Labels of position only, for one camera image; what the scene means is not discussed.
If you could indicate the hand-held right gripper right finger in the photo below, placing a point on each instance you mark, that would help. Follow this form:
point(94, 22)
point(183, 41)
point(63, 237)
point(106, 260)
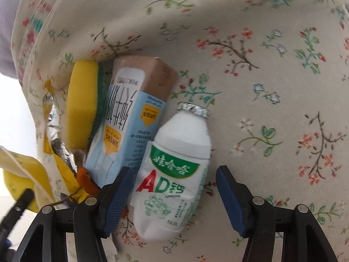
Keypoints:
point(230, 196)

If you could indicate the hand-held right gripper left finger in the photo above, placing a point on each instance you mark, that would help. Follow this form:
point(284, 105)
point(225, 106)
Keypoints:
point(117, 196)

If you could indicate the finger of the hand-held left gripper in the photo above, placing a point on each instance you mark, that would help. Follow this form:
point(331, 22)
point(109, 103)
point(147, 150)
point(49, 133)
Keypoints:
point(17, 210)

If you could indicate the yellow white plastic bag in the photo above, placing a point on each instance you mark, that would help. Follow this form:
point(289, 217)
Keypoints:
point(24, 174)

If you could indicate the white yoghurt drink bottle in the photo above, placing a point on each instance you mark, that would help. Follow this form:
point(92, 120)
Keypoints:
point(169, 174)

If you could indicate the yellow foil snack wrapper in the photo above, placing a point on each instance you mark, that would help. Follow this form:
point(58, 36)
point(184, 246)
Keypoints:
point(58, 152)

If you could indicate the light blue milk carton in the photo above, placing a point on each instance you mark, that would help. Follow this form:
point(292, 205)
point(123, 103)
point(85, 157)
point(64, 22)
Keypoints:
point(128, 120)

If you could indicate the yellow green sponge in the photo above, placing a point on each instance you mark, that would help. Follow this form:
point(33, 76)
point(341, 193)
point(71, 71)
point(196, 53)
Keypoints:
point(80, 101)

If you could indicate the orange wrapper piece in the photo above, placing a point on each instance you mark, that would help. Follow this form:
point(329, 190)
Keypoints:
point(87, 181)

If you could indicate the floral table cloth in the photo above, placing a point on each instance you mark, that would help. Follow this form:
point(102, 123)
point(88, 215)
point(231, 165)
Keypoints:
point(259, 87)

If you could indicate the purple bed blanket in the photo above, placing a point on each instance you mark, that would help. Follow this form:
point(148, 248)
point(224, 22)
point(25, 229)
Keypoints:
point(8, 27)

